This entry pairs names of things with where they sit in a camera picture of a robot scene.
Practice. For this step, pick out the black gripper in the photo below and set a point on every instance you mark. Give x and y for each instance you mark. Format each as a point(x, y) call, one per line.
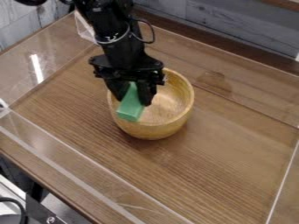
point(145, 72)

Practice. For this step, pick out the green rectangular block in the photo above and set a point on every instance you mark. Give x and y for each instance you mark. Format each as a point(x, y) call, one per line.
point(129, 108)

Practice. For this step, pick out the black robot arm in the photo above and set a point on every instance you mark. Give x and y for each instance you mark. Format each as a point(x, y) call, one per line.
point(124, 63)

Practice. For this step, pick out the black metal table bracket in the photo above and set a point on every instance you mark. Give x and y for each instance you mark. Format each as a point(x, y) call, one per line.
point(37, 214)

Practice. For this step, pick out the clear acrylic tray wall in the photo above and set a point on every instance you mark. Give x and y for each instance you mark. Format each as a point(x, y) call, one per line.
point(94, 191)

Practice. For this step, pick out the brown wooden bowl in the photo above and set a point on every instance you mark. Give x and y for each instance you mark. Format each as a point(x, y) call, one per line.
point(164, 117)

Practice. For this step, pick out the clear acrylic corner bracket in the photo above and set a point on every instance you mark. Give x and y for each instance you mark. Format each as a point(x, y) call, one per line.
point(84, 29)

